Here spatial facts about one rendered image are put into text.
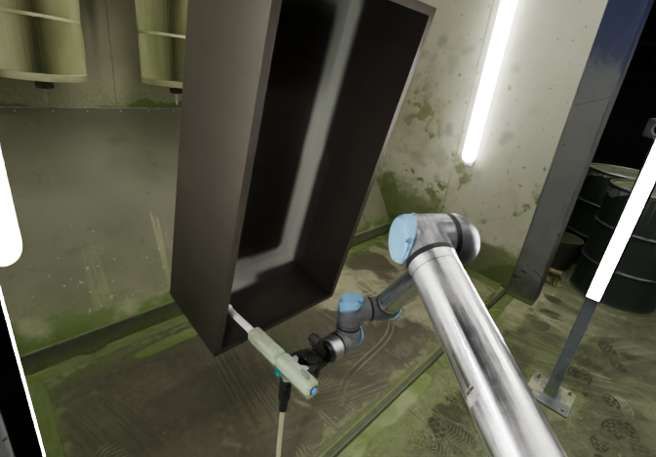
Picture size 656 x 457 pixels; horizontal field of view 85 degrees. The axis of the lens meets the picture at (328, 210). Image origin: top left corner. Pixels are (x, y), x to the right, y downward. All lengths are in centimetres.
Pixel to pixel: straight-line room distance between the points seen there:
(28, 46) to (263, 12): 123
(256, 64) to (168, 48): 122
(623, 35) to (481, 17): 83
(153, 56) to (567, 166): 247
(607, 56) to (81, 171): 292
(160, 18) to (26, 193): 102
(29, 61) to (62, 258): 86
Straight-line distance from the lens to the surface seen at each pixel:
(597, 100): 271
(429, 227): 85
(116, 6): 235
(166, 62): 205
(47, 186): 216
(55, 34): 190
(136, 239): 216
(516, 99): 282
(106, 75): 233
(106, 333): 212
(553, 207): 280
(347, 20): 149
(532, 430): 72
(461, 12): 306
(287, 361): 121
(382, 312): 137
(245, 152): 90
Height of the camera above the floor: 143
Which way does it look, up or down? 22 degrees down
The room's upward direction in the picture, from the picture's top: 7 degrees clockwise
